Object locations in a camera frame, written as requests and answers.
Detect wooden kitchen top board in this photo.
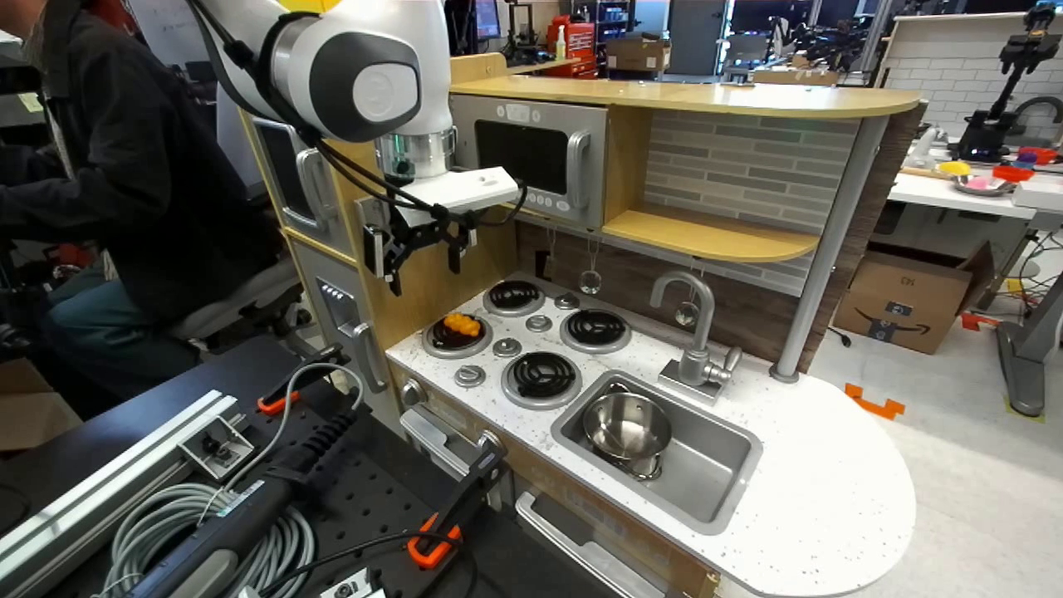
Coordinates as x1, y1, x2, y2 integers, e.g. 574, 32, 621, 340
446, 69, 927, 126

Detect grey toy microwave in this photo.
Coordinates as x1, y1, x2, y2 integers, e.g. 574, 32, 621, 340
448, 94, 612, 233

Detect small steel pot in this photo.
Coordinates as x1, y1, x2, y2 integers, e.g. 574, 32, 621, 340
577, 385, 679, 482

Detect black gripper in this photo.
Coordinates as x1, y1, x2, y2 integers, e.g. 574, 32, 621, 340
361, 187, 476, 299

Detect white cable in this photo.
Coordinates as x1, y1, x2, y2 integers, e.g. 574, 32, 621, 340
227, 359, 369, 490

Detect red pink bowl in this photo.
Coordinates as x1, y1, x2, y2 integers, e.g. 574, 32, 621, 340
956, 160, 1039, 198

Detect orange floor bracket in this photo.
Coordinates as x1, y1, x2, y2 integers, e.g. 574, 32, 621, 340
839, 379, 908, 426

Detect grey toy freezer door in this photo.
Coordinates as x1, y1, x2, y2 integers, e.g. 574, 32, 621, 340
288, 243, 391, 392

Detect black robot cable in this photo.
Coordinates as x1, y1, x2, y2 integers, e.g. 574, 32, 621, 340
312, 135, 533, 253

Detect white board panel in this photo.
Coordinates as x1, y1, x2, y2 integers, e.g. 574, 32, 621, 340
878, 11, 1063, 145

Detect black camera stand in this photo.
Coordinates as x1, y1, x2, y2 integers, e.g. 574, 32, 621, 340
955, 7, 1063, 167

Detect black clamp orange grip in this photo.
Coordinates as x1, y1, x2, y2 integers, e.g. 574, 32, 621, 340
401, 439, 516, 575

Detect white work table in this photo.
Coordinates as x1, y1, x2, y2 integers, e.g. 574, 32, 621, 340
885, 163, 1063, 223

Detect aluminium extrusion rail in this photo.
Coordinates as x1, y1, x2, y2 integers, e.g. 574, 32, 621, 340
0, 385, 243, 598

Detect hanging metal utensil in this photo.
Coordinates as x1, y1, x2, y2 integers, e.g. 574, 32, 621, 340
577, 233, 608, 299

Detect seated person dark jacket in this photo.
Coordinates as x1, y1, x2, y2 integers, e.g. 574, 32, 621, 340
0, 0, 287, 409

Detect grey kitchen support post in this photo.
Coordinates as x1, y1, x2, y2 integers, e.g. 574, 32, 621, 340
772, 113, 892, 385

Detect grey toy faucet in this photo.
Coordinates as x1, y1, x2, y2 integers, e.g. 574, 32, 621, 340
647, 268, 744, 395

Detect orange carrot plush toy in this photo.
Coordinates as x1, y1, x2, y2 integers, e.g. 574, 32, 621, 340
441, 311, 484, 342

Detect wooden kitchen shelf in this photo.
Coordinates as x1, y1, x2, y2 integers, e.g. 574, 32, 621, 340
599, 204, 823, 268

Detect plain cardboard box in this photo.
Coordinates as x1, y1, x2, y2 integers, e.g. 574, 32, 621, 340
602, 32, 671, 78

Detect grey cabinet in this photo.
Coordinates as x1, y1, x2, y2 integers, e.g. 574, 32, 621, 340
663, 0, 739, 78

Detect grey oven door handle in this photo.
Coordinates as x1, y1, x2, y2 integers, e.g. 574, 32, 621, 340
395, 402, 505, 482

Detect grey office chair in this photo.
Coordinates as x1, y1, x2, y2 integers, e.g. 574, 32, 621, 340
164, 260, 309, 344

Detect grey toy fridge door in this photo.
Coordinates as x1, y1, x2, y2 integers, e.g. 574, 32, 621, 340
250, 113, 336, 243

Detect grey metal corner bracket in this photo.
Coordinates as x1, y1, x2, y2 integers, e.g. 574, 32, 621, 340
176, 413, 259, 482

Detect grey toy sink basin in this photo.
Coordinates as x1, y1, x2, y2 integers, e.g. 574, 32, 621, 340
549, 367, 764, 537

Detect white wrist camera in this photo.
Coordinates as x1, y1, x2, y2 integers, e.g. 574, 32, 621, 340
424, 163, 524, 218

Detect flat brown cardboard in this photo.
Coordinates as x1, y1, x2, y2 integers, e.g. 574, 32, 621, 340
0, 354, 82, 455

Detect long black bar tool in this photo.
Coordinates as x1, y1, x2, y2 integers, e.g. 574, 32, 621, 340
131, 409, 364, 598

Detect black coil toy burner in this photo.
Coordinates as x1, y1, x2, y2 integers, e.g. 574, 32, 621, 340
559, 306, 633, 359
499, 350, 586, 413
419, 309, 496, 359
482, 276, 549, 322

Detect coiled grey cable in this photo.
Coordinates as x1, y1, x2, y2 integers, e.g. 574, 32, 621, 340
96, 479, 322, 598

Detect printed cardboard shipping box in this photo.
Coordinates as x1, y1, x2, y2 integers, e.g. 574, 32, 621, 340
832, 238, 995, 359

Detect grey tile backsplash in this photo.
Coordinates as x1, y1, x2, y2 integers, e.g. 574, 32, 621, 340
639, 108, 863, 299

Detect small orange clip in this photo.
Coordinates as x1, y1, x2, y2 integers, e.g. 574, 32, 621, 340
257, 385, 307, 418

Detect red machine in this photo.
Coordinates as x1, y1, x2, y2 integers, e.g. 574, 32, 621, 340
544, 13, 608, 78

